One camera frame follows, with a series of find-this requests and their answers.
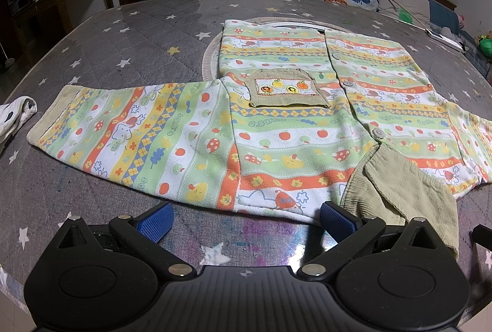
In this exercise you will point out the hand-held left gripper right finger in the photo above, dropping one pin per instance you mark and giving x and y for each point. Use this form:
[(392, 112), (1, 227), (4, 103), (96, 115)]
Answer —
[(338, 220)]

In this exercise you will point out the black and white plush toy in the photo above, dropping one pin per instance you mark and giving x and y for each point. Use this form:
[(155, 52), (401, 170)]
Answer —
[(447, 31)]

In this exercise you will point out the white spotted cloth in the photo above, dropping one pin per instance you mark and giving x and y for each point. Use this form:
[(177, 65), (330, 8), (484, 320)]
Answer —
[(15, 113)]

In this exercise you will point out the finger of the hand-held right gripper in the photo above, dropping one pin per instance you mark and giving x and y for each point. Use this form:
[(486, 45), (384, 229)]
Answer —
[(483, 236)]

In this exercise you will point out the green feather wand toy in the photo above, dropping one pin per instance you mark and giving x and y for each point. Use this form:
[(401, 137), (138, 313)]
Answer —
[(405, 15)]

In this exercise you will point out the green plastic toy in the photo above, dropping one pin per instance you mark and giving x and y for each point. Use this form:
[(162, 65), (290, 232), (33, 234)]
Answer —
[(485, 43)]

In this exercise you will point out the beige cushion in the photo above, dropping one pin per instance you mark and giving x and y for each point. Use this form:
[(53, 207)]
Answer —
[(407, 1)]

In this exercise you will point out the grey star tablecloth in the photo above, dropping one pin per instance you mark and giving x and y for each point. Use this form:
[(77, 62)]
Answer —
[(115, 47)]

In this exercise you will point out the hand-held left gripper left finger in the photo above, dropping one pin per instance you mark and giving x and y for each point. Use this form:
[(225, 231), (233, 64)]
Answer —
[(153, 222)]

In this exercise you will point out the white power strip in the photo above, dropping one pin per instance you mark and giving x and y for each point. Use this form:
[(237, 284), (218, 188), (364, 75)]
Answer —
[(444, 38)]

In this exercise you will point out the colourful patterned knit cardigan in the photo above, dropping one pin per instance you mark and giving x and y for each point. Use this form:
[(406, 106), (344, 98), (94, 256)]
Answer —
[(269, 132)]

